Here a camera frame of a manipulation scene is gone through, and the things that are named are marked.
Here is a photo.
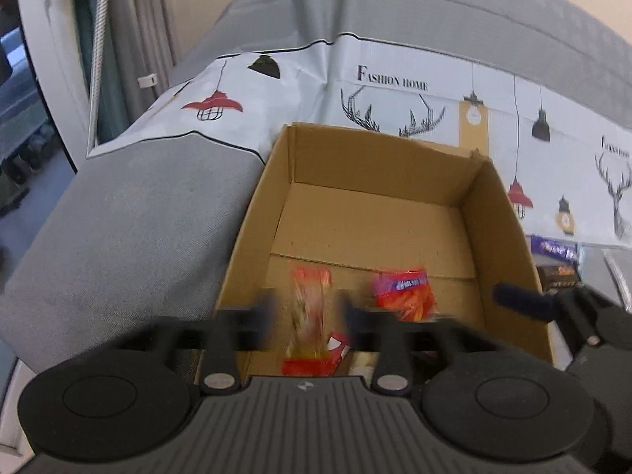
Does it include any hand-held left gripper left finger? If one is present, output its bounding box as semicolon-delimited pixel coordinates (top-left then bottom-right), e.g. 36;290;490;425
121;290;277;397

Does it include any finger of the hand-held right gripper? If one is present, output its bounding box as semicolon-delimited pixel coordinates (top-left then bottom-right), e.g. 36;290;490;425
493;282;610;347

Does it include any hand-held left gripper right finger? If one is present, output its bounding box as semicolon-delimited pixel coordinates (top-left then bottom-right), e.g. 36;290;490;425
343;293;500;397

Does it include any clear red snack packet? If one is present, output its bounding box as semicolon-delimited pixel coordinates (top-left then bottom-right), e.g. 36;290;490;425
286;265;333;360

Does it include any cardboard box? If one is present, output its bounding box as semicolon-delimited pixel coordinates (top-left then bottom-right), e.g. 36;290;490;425
195;122;554;387

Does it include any brown snack bar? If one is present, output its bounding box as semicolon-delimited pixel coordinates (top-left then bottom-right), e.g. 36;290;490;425
537;264;579;291

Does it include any red snack packet white mark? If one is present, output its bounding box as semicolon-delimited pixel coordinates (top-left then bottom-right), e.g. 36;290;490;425
281;332;352;377

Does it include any orange snack packet purple label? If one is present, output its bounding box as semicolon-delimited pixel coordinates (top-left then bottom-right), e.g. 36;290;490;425
372;267;438;323

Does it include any purple snack bar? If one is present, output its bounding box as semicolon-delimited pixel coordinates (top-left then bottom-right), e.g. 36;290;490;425
530;235;579;264

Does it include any silver snack packet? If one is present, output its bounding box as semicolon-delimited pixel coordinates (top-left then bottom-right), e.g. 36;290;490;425
601;248;632;314

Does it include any printed white cloth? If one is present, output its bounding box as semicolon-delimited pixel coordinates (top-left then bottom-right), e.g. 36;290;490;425
88;32;632;258

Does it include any grey curtain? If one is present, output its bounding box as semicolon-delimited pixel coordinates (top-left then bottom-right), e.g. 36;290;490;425
106;0;177;132

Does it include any metal flexible hose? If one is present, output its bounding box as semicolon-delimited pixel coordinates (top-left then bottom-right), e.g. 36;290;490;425
86;0;110;155

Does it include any white window frame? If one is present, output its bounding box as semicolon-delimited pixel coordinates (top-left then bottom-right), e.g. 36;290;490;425
14;0;96;171

